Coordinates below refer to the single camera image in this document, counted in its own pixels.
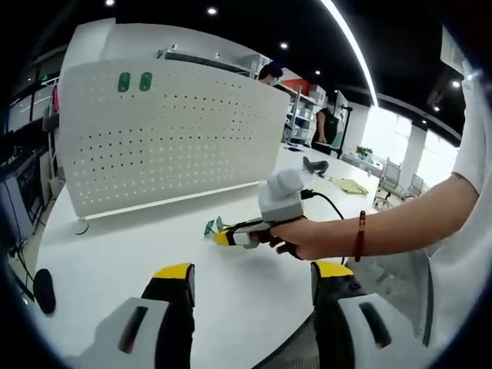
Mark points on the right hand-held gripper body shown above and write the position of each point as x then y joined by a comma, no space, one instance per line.
280,196

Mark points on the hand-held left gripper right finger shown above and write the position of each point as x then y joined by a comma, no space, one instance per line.
357,330

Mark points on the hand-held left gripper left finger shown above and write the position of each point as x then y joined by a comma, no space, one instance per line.
130,330

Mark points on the green hook assembly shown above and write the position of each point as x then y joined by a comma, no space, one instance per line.
210,227
123,82
145,82

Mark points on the white perforated mounting plate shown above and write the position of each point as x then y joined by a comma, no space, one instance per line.
173,115

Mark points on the person's right hand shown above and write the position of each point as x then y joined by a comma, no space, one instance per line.
319,238

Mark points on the dark grey curved cushion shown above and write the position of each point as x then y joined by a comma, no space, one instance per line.
315,165

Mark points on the yellow cloth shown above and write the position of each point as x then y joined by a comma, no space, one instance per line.
350,186

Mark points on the metal storage shelf rack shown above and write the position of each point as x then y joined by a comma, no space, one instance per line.
303,115

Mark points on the black oval object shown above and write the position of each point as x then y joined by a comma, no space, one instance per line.
45,292

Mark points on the black tripod stand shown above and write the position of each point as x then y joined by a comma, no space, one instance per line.
348,130

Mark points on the green potted plant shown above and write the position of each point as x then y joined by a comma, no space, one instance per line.
364,151

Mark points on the long ceiling light strip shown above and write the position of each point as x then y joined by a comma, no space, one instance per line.
353,46

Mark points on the cluttered workbench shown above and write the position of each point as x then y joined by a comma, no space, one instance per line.
23,180

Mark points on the person's white shirt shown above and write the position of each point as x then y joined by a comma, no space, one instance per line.
473,146

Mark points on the white worn device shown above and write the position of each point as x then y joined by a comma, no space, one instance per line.
447,46

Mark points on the pink hanging item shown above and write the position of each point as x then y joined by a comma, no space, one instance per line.
56,100

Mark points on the white frame office chair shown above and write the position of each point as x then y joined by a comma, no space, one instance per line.
416,183
390,177

